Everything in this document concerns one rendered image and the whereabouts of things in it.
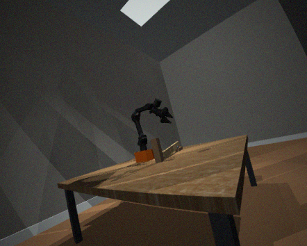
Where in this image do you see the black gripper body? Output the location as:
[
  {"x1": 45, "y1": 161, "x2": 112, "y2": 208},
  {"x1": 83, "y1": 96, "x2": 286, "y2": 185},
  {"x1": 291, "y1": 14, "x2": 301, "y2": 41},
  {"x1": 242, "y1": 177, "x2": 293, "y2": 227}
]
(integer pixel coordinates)
[{"x1": 156, "y1": 107, "x2": 167, "y2": 123}]

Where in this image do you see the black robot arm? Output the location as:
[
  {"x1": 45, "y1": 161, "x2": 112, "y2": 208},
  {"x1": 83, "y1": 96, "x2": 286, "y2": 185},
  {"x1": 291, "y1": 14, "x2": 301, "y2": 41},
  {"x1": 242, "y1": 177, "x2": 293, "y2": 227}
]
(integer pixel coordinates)
[{"x1": 131, "y1": 98, "x2": 162, "y2": 151}]

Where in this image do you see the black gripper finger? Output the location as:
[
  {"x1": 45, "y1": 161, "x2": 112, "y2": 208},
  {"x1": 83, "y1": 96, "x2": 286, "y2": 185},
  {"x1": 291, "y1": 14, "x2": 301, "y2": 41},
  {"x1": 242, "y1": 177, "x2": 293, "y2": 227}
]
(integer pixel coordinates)
[
  {"x1": 163, "y1": 118, "x2": 171, "y2": 123},
  {"x1": 164, "y1": 109, "x2": 173, "y2": 118}
]

